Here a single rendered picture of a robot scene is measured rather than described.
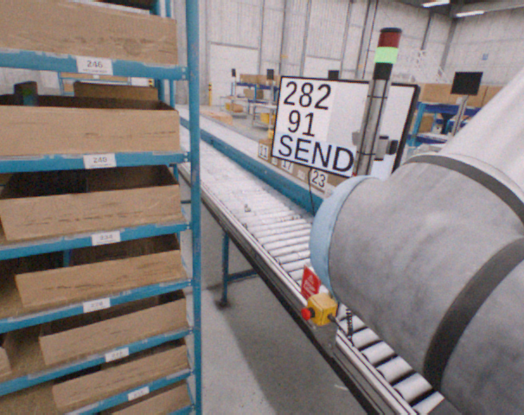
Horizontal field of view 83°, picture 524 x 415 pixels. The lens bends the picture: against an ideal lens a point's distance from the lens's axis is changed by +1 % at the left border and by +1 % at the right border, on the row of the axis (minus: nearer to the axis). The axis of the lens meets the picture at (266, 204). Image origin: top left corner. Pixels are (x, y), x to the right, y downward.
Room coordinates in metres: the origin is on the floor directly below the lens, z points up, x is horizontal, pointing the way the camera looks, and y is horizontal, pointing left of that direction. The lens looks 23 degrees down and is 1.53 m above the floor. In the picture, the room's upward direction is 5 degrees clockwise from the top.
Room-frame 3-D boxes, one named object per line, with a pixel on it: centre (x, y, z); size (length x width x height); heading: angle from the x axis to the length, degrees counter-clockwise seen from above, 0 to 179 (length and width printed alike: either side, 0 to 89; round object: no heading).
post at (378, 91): (0.81, -0.26, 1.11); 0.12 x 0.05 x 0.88; 30
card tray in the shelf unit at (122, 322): (0.81, 0.49, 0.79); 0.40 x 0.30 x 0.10; 121
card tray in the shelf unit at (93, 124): (0.81, 0.49, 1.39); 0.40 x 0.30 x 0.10; 119
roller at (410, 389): (0.71, -0.63, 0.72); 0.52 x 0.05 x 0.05; 120
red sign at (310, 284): (0.86, -0.20, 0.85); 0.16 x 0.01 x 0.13; 30
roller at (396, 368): (0.76, -0.60, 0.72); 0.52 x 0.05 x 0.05; 120
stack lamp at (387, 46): (0.81, -0.26, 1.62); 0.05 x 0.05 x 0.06
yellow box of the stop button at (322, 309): (0.75, -0.22, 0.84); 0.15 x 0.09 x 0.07; 30
